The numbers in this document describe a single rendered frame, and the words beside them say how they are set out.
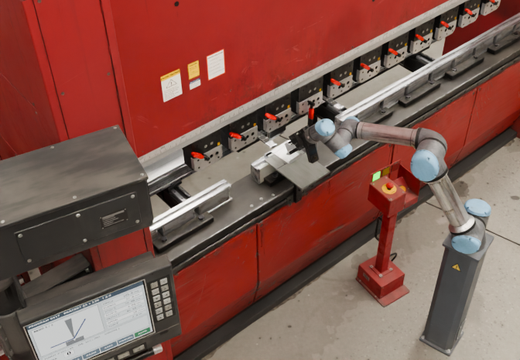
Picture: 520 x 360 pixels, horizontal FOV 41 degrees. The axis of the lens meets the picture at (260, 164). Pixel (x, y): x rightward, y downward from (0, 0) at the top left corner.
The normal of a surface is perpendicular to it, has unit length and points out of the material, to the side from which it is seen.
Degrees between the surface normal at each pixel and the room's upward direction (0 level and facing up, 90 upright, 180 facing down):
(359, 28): 90
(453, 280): 90
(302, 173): 0
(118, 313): 90
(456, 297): 90
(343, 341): 0
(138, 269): 0
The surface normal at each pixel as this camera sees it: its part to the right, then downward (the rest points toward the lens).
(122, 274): -0.01, -0.74
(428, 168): -0.50, 0.50
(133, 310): 0.46, 0.59
